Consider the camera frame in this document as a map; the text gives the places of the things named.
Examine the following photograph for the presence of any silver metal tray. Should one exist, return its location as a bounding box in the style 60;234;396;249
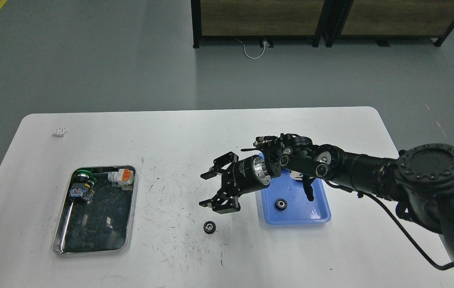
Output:
52;165;137;255

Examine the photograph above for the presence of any blue plastic tray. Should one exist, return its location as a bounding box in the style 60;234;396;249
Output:
256;170;331;226

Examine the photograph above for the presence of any black gear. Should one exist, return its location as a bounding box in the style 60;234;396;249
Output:
203;221;216;234
275;198;288;211

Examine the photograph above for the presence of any white orange connector block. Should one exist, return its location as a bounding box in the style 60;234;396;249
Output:
107;168;135;190

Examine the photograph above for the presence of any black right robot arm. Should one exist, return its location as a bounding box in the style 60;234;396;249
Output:
199;134;454;270

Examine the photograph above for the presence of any black cable at right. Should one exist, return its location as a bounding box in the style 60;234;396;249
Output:
357;192;454;272

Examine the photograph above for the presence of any wooden cabinet right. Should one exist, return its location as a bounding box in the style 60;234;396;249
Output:
323;0;454;48

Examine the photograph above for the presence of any wooden cabinet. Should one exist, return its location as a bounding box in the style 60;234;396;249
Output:
323;0;454;48
190;0;333;49

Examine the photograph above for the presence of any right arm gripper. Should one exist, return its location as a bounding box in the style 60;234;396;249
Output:
199;152;281;214

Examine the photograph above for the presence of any small white plastic part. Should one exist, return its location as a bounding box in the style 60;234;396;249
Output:
53;127;68;137

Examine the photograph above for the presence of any white cable on floor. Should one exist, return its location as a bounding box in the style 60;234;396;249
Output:
234;38;272;59

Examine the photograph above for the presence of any wooden cabinet left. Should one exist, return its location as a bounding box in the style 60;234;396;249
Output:
190;0;333;49

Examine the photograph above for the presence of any green push button switch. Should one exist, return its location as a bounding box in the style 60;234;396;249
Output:
68;168;97;205

